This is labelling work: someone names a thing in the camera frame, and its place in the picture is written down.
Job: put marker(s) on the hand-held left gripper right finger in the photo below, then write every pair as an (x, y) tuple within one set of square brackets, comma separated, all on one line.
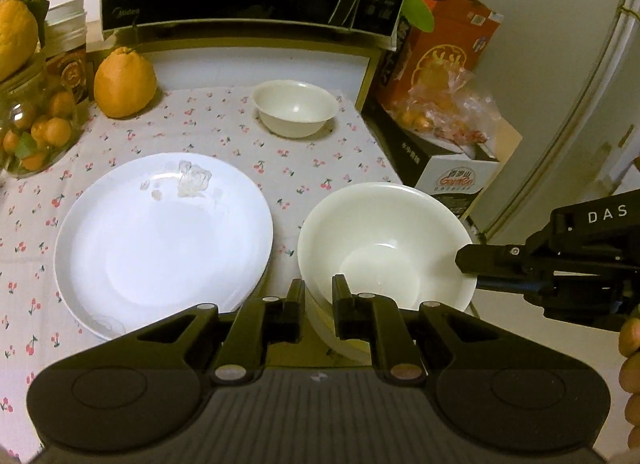
[(341, 309)]

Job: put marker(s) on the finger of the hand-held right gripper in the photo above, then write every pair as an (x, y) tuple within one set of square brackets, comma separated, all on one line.
[(492, 259), (505, 286)]

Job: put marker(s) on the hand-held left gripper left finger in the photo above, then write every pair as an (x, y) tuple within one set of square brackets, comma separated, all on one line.
[(295, 314)]

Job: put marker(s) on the plain white plate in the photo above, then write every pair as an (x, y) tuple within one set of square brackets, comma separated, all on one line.
[(150, 244)]

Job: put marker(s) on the black white cardboard box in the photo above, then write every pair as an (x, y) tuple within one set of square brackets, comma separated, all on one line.
[(450, 178)]

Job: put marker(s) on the cherry print tablecloth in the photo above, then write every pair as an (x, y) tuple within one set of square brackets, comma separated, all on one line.
[(300, 168)]

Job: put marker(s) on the clear plastic bag of fruit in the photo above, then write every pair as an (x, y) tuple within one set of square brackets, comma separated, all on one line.
[(440, 103)]

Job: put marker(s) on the crumpled clear film piece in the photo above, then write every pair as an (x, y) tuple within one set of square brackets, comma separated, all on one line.
[(194, 178)]

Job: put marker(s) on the white refrigerator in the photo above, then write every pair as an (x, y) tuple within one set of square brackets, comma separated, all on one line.
[(550, 68)]

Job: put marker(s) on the small cream bowl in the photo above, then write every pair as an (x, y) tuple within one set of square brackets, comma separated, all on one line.
[(295, 103)]

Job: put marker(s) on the orange printed carton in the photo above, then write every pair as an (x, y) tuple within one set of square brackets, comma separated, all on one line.
[(450, 38)]

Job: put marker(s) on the white microwave stand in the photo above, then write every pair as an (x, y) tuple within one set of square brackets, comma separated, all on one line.
[(210, 68)]

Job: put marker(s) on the orange citrus fruit with stem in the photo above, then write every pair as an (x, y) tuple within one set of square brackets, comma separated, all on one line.
[(125, 83)]

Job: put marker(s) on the pile of kumquats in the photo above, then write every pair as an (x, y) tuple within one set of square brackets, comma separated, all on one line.
[(50, 133)]

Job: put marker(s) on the glass jar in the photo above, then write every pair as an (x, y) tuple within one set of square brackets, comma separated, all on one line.
[(30, 103)]

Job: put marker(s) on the stack of paper cups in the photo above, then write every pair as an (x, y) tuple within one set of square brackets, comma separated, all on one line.
[(67, 53)]

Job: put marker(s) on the large orange citrus fruit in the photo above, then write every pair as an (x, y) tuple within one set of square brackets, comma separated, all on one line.
[(15, 38)]

